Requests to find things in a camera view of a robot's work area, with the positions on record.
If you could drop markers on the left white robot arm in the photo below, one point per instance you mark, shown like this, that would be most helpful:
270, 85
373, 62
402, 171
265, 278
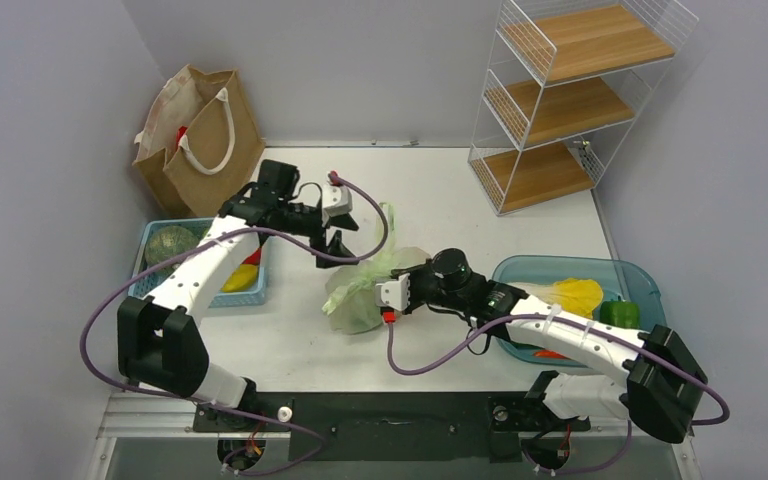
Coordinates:
158, 337

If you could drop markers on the red apple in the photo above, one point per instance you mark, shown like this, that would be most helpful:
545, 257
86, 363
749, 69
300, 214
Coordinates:
254, 258

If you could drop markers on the green bell pepper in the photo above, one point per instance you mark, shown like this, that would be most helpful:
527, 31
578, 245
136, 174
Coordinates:
621, 314

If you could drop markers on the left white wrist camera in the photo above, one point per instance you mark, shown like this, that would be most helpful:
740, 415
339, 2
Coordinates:
336, 200

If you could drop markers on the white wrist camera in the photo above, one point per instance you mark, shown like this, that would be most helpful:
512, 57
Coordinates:
393, 294
336, 200

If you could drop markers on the teal plastic tray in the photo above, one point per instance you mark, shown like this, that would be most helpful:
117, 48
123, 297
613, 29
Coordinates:
619, 280

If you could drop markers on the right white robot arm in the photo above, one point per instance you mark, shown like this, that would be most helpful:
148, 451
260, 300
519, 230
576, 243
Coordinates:
649, 378

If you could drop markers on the brown jute tote bag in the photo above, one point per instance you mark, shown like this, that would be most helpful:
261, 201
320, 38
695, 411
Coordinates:
200, 142

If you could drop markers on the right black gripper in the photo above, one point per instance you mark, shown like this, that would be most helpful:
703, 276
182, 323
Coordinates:
415, 273

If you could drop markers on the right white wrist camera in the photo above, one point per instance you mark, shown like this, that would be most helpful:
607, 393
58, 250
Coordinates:
393, 294

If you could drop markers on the white wire wooden shelf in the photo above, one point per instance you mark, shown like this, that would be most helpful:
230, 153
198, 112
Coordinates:
564, 84

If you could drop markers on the yellow napa cabbage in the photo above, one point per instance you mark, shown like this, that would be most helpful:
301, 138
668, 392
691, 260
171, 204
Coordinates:
577, 296

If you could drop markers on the light blue plastic basket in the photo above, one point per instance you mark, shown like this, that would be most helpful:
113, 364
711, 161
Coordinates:
255, 295

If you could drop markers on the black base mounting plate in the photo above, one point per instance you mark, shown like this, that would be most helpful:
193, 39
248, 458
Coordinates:
401, 426

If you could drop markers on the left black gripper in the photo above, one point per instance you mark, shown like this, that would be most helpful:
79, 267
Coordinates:
318, 241

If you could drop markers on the green plastic grocery bag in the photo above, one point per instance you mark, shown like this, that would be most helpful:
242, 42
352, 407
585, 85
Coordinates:
350, 305

